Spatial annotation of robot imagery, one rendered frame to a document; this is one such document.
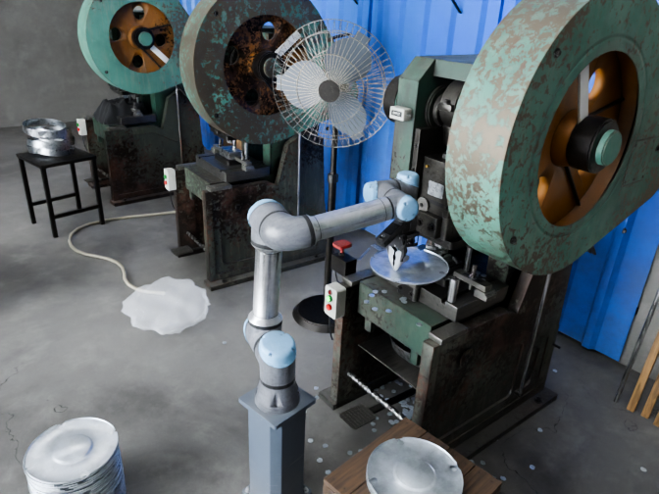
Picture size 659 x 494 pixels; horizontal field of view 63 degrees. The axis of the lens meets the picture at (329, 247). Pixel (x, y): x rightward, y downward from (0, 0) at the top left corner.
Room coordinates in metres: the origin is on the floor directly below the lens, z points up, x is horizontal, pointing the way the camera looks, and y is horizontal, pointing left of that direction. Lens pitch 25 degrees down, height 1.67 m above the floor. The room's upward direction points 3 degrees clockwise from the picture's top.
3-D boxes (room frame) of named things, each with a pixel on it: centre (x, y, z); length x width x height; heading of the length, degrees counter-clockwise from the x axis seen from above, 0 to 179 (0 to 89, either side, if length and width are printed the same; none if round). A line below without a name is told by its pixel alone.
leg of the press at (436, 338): (1.77, -0.71, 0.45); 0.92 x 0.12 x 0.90; 129
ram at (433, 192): (1.86, -0.41, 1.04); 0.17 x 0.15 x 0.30; 129
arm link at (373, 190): (1.68, -0.17, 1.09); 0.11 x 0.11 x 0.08; 26
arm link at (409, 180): (1.74, -0.25, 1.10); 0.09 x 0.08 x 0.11; 116
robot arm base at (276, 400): (1.40, 0.15, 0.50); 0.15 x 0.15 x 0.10
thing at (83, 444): (1.33, 0.84, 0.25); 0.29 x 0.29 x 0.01
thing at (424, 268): (1.78, -0.30, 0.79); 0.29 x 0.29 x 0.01
